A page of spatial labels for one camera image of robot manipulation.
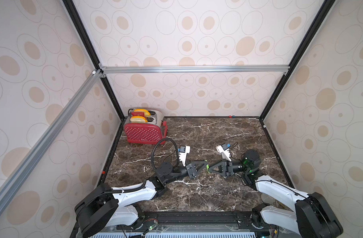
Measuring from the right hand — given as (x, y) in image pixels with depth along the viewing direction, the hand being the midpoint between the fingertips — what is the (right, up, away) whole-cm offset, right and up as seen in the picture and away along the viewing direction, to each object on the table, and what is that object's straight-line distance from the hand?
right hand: (210, 175), depth 67 cm
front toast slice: (-40, +27, +23) cm, 54 cm away
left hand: (-1, +3, -2) cm, 4 cm away
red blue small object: (+29, +32, +58) cm, 72 cm away
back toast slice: (-36, +32, +28) cm, 55 cm away
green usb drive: (-2, +4, 0) cm, 4 cm away
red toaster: (-34, +19, +28) cm, 48 cm away
